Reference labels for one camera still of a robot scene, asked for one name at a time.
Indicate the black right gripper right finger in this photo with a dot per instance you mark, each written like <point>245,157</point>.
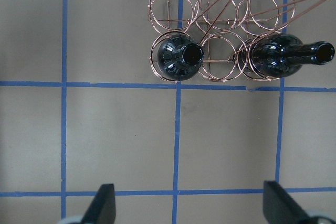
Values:
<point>280,207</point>

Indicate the dark wine bottle rear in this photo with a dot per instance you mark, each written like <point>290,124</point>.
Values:
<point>282,55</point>

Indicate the dark wine bottle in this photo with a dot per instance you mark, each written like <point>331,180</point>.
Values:
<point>179,57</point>
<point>282,55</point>

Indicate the dark wine bottle front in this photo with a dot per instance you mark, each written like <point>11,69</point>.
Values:
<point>179,57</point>

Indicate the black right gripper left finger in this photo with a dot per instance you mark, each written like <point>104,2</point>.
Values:
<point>102,208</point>

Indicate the copper wire bottle basket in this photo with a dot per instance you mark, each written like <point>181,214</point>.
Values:
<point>225,29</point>

